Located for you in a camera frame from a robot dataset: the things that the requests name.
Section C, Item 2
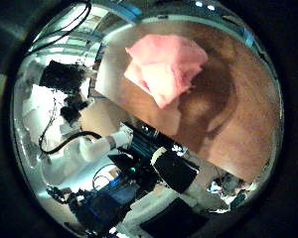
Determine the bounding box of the pink cloth garment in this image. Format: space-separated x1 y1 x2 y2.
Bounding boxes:
123 33 210 110

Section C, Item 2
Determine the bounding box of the black device with teal light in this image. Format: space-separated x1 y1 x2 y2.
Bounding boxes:
108 153 154 186

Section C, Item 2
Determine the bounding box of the blue box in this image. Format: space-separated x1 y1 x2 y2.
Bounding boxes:
98 178 141 206

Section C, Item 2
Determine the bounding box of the black flat panel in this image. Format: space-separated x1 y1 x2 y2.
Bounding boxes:
139 197 207 238

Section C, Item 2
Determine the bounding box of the black right hand cable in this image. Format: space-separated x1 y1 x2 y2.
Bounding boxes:
32 0 92 55

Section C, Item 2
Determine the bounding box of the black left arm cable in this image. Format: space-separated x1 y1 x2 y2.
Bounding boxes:
39 130 102 156

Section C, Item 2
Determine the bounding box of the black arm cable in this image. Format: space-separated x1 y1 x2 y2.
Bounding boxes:
39 130 102 156
91 163 117 190

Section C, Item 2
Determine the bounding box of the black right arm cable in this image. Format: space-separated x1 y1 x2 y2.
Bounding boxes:
91 163 117 190

